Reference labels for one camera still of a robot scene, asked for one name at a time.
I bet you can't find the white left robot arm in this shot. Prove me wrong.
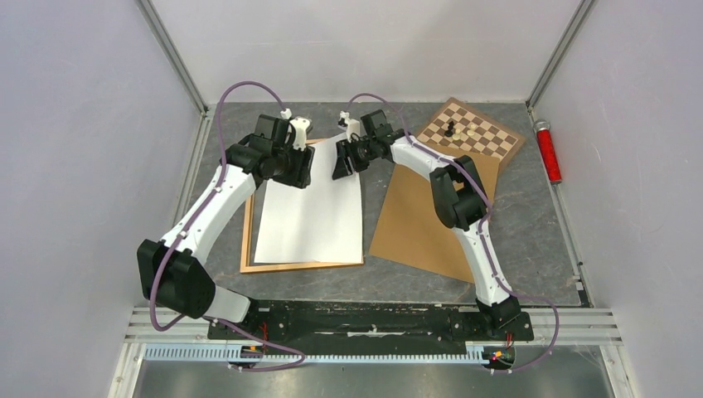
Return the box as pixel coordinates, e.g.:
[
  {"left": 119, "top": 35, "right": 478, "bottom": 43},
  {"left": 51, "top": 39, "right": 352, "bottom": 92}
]
[{"left": 137, "top": 110, "right": 314, "bottom": 338}]

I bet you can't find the white toothed cable rail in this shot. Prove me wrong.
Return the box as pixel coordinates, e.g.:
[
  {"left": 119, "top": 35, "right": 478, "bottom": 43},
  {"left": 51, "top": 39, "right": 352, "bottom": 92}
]
[{"left": 141, "top": 343, "right": 517, "bottom": 365}]

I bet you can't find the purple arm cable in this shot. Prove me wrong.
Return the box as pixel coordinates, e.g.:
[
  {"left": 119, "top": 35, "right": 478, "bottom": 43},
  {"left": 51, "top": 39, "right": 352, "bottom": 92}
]
[
  {"left": 149, "top": 80, "right": 306, "bottom": 373},
  {"left": 346, "top": 92, "right": 561, "bottom": 376}
]

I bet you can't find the aluminium table edge rail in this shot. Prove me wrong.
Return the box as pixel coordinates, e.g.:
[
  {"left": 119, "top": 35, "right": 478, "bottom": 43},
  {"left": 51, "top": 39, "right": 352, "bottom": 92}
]
[{"left": 123, "top": 307, "right": 624, "bottom": 347}]

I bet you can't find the black chess piece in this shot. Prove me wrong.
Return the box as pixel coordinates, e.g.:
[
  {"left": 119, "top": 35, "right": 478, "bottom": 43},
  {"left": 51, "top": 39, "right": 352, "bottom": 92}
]
[{"left": 444, "top": 120, "right": 455, "bottom": 137}]

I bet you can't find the wooden chessboard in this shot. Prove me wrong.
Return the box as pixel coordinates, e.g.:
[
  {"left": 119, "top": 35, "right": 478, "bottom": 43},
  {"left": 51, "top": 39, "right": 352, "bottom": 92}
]
[{"left": 416, "top": 97, "right": 526, "bottom": 171}]

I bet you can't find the wooden picture frame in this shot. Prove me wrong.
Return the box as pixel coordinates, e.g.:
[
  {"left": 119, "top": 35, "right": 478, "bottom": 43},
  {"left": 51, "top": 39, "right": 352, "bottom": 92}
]
[{"left": 240, "top": 137, "right": 366, "bottom": 274}]

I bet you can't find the left corner aluminium post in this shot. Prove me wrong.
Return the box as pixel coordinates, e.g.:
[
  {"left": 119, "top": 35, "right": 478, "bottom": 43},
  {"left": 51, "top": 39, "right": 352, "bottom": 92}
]
[{"left": 135, "top": 0, "right": 208, "bottom": 116}]

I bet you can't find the red cylinder tool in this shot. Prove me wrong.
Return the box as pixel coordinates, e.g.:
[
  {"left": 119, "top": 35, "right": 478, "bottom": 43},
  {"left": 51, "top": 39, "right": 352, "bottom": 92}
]
[{"left": 533, "top": 119, "right": 562, "bottom": 185}]

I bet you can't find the landscape photo print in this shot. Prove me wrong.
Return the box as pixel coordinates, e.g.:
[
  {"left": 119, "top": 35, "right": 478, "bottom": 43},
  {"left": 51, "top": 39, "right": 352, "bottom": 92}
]
[{"left": 253, "top": 133, "right": 365, "bottom": 265}]

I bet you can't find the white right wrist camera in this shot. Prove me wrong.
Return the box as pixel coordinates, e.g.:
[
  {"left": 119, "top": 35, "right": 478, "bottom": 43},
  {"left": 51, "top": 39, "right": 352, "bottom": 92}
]
[{"left": 337, "top": 111, "right": 361, "bottom": 141}]

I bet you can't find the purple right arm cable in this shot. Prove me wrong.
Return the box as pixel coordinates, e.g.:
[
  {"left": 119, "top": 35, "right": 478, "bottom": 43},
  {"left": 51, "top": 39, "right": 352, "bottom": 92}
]
[{"left": 346, "top": 92, "right": 561, "bottom": 376}]

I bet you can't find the corner aluminium post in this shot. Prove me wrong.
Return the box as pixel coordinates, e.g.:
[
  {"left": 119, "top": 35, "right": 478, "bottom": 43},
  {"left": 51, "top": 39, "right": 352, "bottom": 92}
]
[
  {"left": 526, "top": 0, "right": 597, "bottom": 111},
  {"left": 135, "top": 0, "right": 208, "bottom": 116}
]

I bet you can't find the right corner aluminium post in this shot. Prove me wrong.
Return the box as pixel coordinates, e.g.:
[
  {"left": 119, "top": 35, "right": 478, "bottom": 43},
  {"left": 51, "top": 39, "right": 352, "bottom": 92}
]
[{"left": 526, "top": 0, "right": 597, "bottom": 111}]

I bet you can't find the brown backing board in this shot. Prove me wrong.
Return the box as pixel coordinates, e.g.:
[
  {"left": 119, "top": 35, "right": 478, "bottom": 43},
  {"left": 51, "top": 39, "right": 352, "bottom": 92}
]
[{"left": 369, "top": 166, "right": 474, "bottom": 284}]

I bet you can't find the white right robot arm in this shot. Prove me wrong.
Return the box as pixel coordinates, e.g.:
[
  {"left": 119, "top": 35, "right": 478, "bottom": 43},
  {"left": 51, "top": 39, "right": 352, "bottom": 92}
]
[{"left": 332, "top": 109, "right": 521, "bottom": 338}]

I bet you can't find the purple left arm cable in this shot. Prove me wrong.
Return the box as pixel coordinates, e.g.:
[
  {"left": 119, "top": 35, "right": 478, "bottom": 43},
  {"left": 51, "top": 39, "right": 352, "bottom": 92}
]
[{"left": 149, "top": 80, "right": 306, "bottom": 373}]

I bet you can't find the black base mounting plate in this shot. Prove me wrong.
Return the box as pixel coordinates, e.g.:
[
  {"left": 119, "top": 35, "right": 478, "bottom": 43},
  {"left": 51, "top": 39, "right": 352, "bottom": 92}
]
[{"left": 238, "top": 300, "right": 534, "bottom": 356}]

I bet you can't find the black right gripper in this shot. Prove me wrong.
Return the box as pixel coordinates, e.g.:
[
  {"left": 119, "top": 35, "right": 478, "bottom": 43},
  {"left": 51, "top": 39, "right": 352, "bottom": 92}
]
[{"left": 333, "top": 136, "right": 377, "bottom": 179}]

